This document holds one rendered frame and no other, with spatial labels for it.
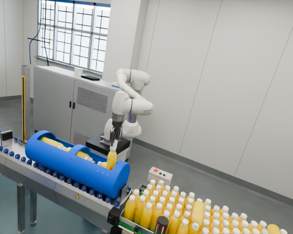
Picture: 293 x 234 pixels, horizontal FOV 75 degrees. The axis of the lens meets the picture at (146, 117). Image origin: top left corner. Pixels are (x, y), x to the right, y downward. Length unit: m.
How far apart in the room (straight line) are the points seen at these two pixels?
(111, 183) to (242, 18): 3.34
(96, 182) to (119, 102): 0.62
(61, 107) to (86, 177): 2.55
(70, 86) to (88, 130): 0.85
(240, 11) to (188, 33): 0.90
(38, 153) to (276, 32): 3.68
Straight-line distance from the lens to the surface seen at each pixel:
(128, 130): 2.03
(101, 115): 3.32
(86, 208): 1.74
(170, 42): 4.05
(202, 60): 3.86
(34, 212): 2.68
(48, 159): 1.76
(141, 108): 1.31
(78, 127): 3.75
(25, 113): 2.56
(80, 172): 1.59
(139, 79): 1.80
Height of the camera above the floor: 2.05
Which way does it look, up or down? 18 degrees down
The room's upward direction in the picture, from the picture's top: 11 degrees clockwise
